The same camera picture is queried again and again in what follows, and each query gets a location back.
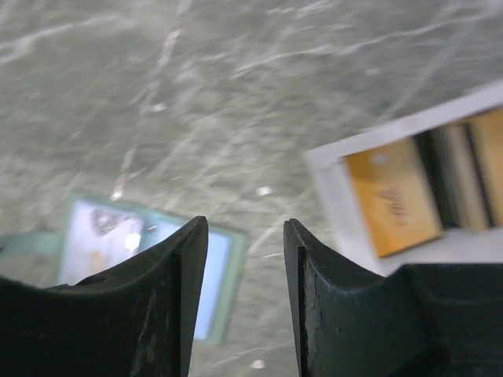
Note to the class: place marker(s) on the white plastic card tray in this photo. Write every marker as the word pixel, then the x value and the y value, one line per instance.
pixel 331 177

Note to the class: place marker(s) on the stack of cards in tray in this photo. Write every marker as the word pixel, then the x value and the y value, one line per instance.
pixel 411 191

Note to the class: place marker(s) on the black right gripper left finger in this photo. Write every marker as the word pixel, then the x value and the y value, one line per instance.
pixel 131 320

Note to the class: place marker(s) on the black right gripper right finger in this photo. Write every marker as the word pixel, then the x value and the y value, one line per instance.
pixel 422 320

